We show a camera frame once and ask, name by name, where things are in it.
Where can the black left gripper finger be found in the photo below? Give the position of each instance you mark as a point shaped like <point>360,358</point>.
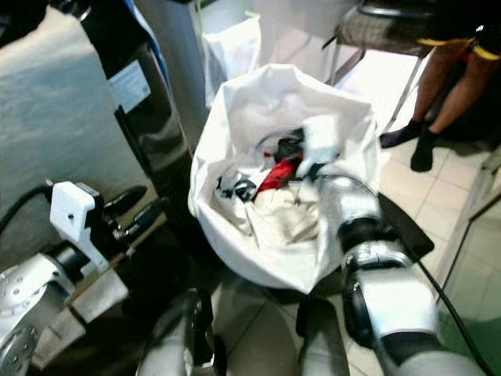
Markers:
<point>124,200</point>
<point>147,215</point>

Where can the beige trousers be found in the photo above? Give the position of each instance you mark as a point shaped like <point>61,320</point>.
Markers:
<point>282,219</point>

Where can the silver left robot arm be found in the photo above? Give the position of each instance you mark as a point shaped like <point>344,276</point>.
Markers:
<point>27,301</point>

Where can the red garment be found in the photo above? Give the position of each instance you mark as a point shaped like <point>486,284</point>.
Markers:
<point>274,176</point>

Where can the black and white garment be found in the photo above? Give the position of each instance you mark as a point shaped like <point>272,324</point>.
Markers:
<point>235,188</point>

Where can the white fabric laundry bag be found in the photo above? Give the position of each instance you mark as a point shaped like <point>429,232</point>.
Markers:
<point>223,133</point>

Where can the black appliance with white label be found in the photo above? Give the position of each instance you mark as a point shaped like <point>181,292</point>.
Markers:
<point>149,133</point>

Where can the white plastic bag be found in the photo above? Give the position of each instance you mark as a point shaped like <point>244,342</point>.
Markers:
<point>235,55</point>

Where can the tan cloth cover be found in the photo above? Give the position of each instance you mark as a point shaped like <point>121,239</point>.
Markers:
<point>47,117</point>

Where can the chair with plaid cushion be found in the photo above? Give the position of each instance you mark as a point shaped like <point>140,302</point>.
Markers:
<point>383,27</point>

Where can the robot right leg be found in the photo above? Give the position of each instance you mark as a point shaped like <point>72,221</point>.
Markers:
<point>317,345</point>

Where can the green glass table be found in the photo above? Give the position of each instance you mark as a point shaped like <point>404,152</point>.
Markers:
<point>477,313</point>

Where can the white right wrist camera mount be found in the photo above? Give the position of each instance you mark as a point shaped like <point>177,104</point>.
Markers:
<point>321,141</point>

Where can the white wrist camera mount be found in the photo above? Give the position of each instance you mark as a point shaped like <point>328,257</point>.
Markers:
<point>70,215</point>
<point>321,141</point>

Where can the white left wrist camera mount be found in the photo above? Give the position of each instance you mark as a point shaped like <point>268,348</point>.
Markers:
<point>70,215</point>

